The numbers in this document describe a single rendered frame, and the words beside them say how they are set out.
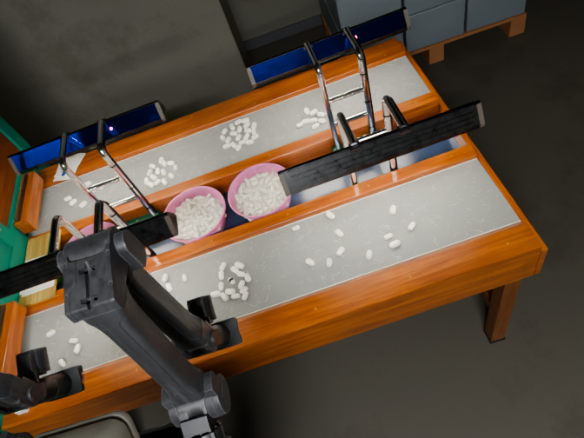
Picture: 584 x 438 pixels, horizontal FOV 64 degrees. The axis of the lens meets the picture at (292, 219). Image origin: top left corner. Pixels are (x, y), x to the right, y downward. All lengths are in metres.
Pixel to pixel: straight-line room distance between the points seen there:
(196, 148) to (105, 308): 1.53
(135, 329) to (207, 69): 2.66
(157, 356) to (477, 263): 1.04
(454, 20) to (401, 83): 1.24
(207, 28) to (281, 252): 1.82
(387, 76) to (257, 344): 1.29
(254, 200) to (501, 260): 0.91
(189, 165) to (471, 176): 1.16
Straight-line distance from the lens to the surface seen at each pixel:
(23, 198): 2.32
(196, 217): 1.90
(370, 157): 1.41
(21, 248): 2.23
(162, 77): 3.30
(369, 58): 2.27
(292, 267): 1.63
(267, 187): 1.89
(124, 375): 1.69
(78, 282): 0.73
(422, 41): 3.30
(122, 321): 0.74
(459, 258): 1.55
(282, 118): 2.12
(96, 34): 3.18
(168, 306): 0.89
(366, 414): 2.18
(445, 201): 1.70
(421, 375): 2.20
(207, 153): 2.12
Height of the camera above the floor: 2.11
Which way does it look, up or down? 52 degrees down
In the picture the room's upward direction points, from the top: 24 degrees counter-clockwise
